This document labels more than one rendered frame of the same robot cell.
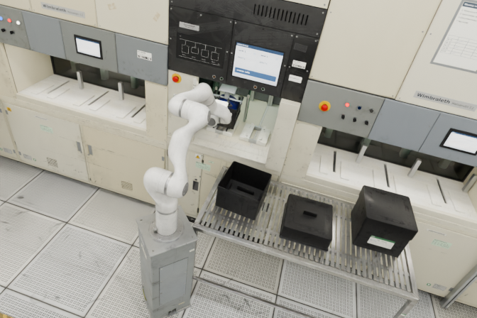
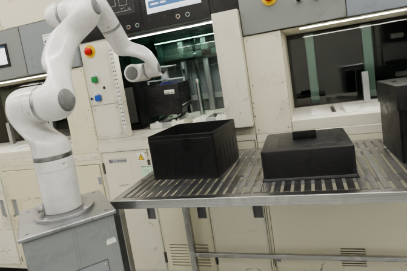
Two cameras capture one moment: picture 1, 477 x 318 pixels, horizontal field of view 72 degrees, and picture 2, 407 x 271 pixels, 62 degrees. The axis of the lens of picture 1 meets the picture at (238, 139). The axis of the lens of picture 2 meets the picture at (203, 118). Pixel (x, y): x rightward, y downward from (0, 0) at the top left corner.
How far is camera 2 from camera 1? 1.25 m
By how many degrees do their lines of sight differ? 29
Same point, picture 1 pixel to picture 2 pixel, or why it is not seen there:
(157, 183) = (20, 97)
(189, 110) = (66, 2)
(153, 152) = (87, 176)
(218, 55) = not seen: outside the picture
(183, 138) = (59, 33)
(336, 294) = not seen: outside the picture
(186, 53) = not seen: hidden behind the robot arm
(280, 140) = (232, 72)
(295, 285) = not seen: outside the picture
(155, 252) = (29, 235)
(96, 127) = (17, 167)
